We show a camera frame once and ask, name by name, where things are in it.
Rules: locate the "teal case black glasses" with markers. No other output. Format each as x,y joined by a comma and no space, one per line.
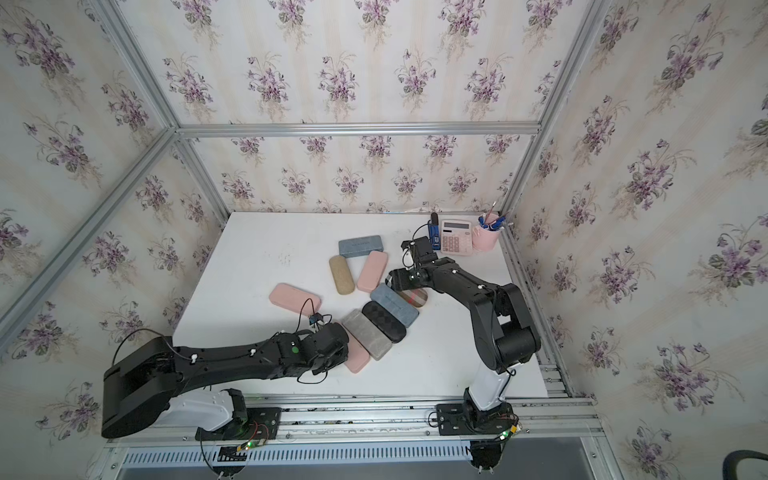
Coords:
398,307

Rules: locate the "grey case red sunglasses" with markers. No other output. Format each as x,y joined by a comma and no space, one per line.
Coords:
372,339

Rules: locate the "grey teal-lined glasses case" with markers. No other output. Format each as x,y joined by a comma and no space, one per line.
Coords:
360,246

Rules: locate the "pink calculator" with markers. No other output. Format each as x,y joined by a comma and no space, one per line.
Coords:
456,237

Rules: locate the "blue black stapler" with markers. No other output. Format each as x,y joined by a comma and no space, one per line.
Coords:
434,234

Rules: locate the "plaid case purple glasses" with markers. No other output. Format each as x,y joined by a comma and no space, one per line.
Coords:
415,297

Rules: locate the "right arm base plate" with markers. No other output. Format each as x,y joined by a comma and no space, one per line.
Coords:
457,419

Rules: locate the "beige case black glasses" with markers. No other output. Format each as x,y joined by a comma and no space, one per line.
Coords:
388,324

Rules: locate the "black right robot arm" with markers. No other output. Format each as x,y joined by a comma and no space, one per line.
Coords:
503,329

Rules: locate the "beige case brown glasses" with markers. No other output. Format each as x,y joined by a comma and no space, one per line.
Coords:
341,274

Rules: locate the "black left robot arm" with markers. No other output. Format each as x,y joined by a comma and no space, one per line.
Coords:
141,386

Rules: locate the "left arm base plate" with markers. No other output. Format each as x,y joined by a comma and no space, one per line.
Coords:
247,424

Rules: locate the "pink pen cup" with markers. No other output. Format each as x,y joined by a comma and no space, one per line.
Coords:
484,239

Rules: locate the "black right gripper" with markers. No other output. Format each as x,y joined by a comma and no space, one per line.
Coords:
398,280

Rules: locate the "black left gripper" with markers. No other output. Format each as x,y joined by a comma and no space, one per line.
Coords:
343,356

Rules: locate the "pink case white sunglasses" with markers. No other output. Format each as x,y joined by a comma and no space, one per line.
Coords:
372,271

